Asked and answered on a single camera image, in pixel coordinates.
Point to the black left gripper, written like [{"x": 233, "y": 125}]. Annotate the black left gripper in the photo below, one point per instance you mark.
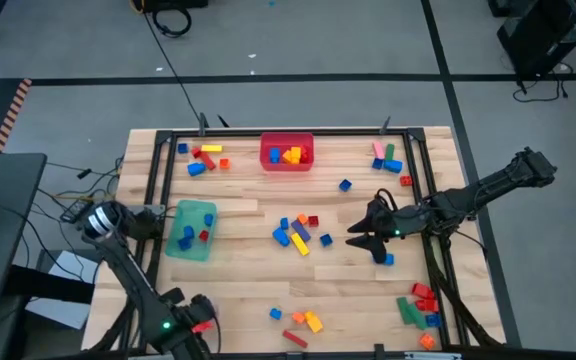
[{"x": 195, "y": 310}]

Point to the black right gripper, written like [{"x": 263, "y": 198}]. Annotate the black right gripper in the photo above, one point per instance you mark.
[{"x": 399, "y": 224}]

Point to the small blue block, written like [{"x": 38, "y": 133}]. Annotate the small blue block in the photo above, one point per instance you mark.
[
  {"x": 377, "y": 163},
  {"x": 184, "y": 243},
  {"x": 275, "y": 313},
  {"x": 345, "y": 185},
  {"x": 188, "y": 231},
  {"x": 208, "y": 219},
  {"x": 182, "y": 148},
  {"x": 284, "y": 223},
  {"x": 433, "y": 320},
  {"x": 326, "y": 240}
]

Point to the small dark red block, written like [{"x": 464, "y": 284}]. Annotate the small dark red block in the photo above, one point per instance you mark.
[{"x": 204, "y": 235}]

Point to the long pink block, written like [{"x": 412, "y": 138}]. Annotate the long pink block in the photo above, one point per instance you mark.
[{"x": 378, "y": 149}]

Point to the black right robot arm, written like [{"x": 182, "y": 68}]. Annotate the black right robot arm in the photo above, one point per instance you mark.
[{"x": 493, "y": 185}]

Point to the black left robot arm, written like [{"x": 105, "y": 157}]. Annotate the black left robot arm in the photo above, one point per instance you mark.
[{"x": 128, "y": 270}]

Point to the red tag strip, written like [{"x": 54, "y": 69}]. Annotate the red tag strip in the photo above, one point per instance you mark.
[{"x": 202, "y": 327}]

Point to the small orange block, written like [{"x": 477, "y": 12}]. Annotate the small orange block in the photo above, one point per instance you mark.
[
  {"x": 298, "y": 317},
  {"x": 427, "y": 341},
  {"x": 302, "y": 218},
  {"x": 224, "y": 163}
]

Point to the long yellow block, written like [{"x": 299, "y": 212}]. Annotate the long yellow block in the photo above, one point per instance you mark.
[
  {"x": 211, "y": 148},
  {"x": 300, "y": 244}
]

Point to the long green block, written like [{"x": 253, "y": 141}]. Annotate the long green block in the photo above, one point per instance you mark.
[
  {"x": 404, "y": 310},
  {"x": 390, "y": 151},
  {"x": 417, "y": 316}
]

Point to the green translucent plastic bin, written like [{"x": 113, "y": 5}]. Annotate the green translucent plastic bin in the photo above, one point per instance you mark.
[{"x": 175, "y": 220}]

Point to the black clamp lever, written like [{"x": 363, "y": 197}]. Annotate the black clamp lever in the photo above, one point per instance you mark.
[
  {"x": 202, "y": 125},
  {"x": 223, "y": 121},
  {"x": 385, "y": 125}
]

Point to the white paper sheets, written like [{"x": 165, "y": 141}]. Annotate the white paper sheets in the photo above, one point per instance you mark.
[{"x": 75, "y": 265}]

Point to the red plastic bin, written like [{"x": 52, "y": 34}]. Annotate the red plastic bin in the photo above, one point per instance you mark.
[{"x": 268, "y": 140}]

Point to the black desk leg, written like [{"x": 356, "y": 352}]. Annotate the black desk leg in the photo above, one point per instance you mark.
[{"x": 48, "y": 285}]

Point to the black power adapter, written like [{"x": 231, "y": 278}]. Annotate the black power adapter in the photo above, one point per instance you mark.
[{"x": 75, "y": 211}]

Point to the black computer tower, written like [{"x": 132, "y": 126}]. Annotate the black computer tower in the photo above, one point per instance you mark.
[{"x": 543, "y": 30}]

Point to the black equipment box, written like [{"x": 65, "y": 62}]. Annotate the black equipment box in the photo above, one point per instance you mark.
[{"x": 178, "y": 4}]

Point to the grey metal bracket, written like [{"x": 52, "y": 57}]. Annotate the grey metal bracket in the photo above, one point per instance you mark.
[{"x": 433, "y": 356}]

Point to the black aluminium table frame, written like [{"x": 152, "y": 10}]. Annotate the black aluminium table frame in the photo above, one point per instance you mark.
[{"x": 243, "y": 132}]

